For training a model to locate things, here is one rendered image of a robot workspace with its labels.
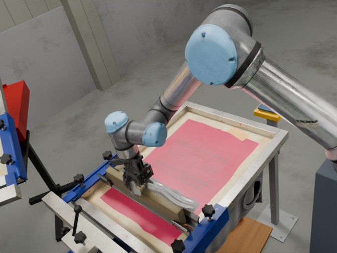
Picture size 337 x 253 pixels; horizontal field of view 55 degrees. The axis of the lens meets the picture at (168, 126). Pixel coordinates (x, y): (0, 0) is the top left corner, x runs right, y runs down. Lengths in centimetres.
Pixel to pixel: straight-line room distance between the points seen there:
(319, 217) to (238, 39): 68
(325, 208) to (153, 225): 59
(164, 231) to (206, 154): 42
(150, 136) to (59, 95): 328
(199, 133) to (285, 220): 105
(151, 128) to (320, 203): 56
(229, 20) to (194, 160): 84
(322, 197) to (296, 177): 156
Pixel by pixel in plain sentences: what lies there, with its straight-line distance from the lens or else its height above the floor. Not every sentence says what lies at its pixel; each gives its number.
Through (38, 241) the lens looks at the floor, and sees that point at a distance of 282.
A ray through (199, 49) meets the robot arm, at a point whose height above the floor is 166.
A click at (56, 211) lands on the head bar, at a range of 136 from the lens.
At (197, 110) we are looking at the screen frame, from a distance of 168.
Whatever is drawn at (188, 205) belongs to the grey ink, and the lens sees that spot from 127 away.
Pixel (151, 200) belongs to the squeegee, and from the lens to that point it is 121.
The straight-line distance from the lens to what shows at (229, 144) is 149.
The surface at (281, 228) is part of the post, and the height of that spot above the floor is 1.
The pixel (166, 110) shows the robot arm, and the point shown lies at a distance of 103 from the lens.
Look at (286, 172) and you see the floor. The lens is 267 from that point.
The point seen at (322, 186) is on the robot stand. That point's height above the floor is 116.
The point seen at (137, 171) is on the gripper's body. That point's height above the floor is 119.
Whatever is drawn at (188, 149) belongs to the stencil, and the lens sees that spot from 150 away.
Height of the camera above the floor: 194
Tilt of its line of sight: 36 degrees down
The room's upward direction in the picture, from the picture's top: 15 degrees counter-clockwise
